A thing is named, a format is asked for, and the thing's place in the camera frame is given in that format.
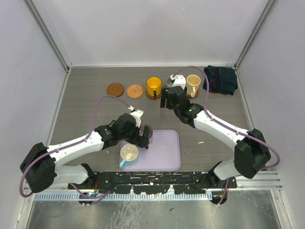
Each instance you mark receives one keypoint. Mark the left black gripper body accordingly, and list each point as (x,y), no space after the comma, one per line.
(131,136)

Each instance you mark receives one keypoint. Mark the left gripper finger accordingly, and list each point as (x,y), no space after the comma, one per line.
(142,141)
(148,132)

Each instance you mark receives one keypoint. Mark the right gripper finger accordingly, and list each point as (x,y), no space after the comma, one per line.
(168,103)
(164,97)

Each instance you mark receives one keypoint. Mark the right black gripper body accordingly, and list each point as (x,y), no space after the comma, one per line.
(177,109)

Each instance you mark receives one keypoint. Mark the purple glass cup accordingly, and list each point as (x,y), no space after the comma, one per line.
(142,130)

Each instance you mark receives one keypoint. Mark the grey ceramic mug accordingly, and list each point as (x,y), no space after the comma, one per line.
(168,82)

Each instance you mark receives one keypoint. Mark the dark wooden coaster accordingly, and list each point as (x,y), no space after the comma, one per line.
(197,93)
(153,97)
(115,89)

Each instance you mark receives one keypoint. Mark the yellow glass mug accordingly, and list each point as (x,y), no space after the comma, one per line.
(154,86)

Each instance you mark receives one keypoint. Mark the white mug blue handle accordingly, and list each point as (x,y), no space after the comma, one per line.
(128,153)

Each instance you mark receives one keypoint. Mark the cream yellow mug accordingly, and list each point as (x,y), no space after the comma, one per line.
(192,84)

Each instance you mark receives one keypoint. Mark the woven rattan coaster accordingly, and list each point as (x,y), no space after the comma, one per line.
(134,91)

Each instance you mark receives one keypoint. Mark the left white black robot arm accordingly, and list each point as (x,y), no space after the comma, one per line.
(45,166)

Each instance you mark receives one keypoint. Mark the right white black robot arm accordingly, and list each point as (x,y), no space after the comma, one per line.
(250,151)

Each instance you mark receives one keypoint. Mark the lilac plastic tray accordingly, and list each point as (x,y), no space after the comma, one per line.
(162,154)

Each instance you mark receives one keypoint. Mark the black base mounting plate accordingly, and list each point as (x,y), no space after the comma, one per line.
(153,182)

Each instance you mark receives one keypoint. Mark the dark blue folded cloth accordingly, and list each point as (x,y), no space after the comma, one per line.
(222,80)

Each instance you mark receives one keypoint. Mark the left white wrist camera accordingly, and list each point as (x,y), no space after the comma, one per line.
(137,114)

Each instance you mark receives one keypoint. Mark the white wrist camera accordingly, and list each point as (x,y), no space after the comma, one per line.
(137,114)
(177,80)

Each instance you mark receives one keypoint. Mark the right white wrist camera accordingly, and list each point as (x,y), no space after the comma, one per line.
(177,80)

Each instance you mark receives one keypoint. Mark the slotted cable duct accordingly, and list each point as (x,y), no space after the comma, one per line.
(72,196)

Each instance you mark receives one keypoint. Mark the aluminium front rail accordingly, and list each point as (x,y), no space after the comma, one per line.
(262,180)

